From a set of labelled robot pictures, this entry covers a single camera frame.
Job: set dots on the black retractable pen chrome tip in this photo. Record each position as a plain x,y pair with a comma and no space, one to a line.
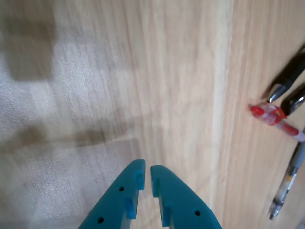
290,74

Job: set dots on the clear gel pen black cap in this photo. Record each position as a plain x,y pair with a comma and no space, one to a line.
289,105

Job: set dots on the red retractable pen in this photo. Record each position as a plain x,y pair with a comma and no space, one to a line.
288,127

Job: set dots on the grey grip clear pen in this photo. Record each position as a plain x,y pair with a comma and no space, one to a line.
286,186

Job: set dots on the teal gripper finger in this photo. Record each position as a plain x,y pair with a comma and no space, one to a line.
181,202
112,202

